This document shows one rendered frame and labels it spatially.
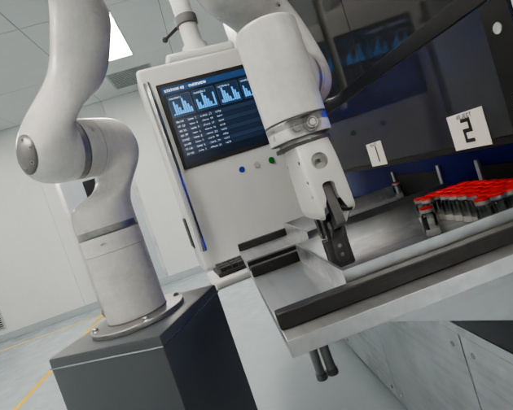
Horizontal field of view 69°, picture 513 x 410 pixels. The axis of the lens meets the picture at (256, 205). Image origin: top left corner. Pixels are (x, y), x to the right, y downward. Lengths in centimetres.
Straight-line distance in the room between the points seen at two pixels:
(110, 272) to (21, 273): 590
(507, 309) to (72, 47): 79
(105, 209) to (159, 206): 523
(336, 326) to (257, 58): 33
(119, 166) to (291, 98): 45
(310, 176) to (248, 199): 94
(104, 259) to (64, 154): 20
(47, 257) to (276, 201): 534
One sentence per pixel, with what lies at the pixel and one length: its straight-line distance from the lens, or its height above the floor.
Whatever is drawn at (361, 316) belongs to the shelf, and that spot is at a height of 88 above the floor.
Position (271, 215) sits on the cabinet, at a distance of 141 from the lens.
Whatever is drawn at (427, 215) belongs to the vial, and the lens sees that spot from 64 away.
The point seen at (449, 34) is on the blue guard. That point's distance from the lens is 70.
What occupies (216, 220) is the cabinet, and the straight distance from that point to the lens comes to 137.
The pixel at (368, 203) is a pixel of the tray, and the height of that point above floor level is 89.
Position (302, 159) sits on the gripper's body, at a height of 106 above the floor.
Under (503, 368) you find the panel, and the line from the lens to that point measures 93.
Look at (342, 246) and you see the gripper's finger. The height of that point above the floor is 93.
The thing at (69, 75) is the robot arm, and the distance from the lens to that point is 76.
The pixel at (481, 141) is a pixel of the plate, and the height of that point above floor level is 100.
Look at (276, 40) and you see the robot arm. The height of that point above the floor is 120.
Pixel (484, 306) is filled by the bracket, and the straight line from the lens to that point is 62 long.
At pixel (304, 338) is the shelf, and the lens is 42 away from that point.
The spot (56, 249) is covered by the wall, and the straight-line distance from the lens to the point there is 641.
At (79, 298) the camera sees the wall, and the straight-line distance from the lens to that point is 644.
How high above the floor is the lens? 105
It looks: 3 degrees down
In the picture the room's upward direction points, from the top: 18 degrees counter-clockwise
